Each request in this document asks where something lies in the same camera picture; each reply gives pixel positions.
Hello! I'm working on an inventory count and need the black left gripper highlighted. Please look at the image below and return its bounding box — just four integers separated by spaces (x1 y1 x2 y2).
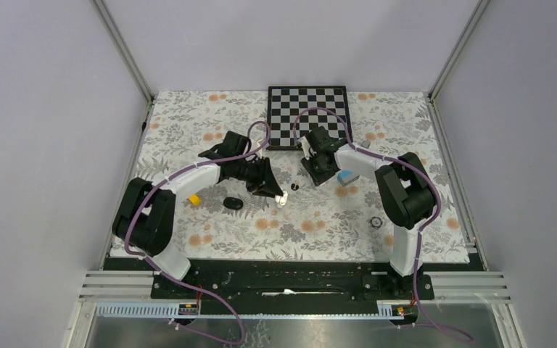
234 156 284 199

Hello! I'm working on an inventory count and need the white earbud charging case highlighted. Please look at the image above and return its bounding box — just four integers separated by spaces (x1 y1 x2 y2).
275 191 289 208

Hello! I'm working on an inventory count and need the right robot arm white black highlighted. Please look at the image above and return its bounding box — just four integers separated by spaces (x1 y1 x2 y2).
298 127 440 299

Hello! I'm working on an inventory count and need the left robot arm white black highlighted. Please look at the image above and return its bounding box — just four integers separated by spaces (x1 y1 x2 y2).
112 131 287 298

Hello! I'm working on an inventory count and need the black oval earbud case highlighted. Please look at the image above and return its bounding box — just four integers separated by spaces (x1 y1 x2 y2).
223 196 244 211

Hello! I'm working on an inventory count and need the blue grey block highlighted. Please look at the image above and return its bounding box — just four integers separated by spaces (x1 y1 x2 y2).
337 171 360 186

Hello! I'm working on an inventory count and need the floral patterned table mat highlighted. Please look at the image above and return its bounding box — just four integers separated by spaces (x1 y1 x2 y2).
133 91 469 263

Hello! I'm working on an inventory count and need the yellow block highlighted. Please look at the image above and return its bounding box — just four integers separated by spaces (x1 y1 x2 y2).
188 194 201 206

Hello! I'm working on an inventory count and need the black white checkerboard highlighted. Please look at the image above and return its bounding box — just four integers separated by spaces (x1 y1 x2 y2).
267 86 352 150

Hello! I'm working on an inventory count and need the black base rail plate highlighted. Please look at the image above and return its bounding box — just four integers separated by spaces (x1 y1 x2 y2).
151 259 434 315

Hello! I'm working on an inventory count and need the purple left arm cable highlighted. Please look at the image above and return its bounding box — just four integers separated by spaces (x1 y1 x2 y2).
123 120 272 347

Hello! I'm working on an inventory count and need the slotted grey cable duct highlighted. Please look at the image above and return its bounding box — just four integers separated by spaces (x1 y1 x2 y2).
94 301 416 321

